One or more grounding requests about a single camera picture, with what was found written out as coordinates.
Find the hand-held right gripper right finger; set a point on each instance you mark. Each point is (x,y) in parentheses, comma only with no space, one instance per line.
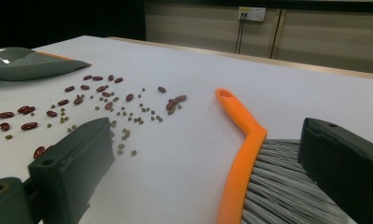
(346,168)

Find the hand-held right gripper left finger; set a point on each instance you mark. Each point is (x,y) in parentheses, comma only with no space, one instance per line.
(72,168)

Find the scatter of red kidney beans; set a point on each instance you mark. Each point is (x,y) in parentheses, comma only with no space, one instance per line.
(29,126)

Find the scatter of small green beans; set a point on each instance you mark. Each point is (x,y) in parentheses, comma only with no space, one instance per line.
(125,133)

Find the orange brush with grey bristles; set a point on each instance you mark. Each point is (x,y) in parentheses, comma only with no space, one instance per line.
(237,174)

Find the grey dustpan with orange edge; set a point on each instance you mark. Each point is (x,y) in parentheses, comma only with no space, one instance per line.
(26,67)

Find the wooden table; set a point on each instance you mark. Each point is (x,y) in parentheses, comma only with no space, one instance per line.
(268,60)

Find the white table mat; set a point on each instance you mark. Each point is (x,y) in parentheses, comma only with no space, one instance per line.
(187,74)

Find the white wall socket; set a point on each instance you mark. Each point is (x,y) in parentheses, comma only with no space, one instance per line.
(252,13)

